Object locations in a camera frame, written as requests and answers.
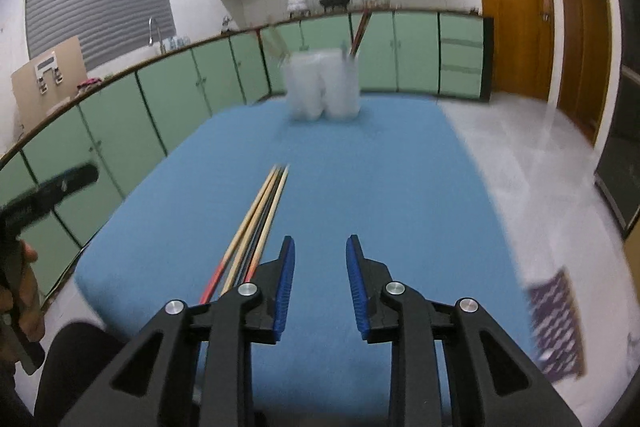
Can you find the white utensil holder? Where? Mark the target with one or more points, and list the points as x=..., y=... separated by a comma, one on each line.
x=325, y=82

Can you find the soap bottles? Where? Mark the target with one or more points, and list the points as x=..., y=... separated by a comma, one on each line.
x=176, y=43

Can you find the metal faucet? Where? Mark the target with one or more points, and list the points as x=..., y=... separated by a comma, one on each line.
x=152, y=29

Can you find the blue tablecloth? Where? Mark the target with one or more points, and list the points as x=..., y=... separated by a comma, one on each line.
x=375, y=167

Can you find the person's left hand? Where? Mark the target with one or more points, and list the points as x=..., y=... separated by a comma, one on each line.
x=31, y=307

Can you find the closed wooden door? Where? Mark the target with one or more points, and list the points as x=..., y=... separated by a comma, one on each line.
x=510, y=7

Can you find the pale wooden chopstick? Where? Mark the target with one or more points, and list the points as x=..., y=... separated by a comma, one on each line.
x=274, y=42

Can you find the person's dark trouser leg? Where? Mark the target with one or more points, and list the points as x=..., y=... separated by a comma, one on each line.
x=75, y=372

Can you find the row of chopsticks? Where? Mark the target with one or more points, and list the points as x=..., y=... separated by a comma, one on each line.
x=260, y=217

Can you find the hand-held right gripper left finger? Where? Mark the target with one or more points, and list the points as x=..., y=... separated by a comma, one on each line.
x=285, y=289

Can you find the reddish brown chopstick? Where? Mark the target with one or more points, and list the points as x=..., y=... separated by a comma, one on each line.
x=362, y=29
x=357, y=34

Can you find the beige water purifier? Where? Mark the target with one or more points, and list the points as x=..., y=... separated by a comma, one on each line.
x=30, y=97

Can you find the white pot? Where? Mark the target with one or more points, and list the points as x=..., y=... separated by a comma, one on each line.
x=297, y=3

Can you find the black wok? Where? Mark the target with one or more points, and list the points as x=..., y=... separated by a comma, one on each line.
x=334, y=2

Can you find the open wooden door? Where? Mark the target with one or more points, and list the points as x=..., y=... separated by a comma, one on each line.
x=587, y=32

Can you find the purple patterned floor mat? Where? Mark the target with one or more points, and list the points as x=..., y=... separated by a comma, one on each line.
x=557, y=327

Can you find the green base cabinets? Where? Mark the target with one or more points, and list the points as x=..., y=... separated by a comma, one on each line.
x=165, y=97

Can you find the small kettle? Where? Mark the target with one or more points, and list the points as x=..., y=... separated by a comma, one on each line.
x=229, y=24

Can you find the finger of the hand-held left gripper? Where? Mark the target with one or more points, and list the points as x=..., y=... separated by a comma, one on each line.
x=70, y=184

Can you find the pink rag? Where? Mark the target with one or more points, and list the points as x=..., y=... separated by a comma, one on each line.
x=89, y=84

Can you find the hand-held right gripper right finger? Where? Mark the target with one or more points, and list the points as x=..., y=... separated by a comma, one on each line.
x=357, y=292

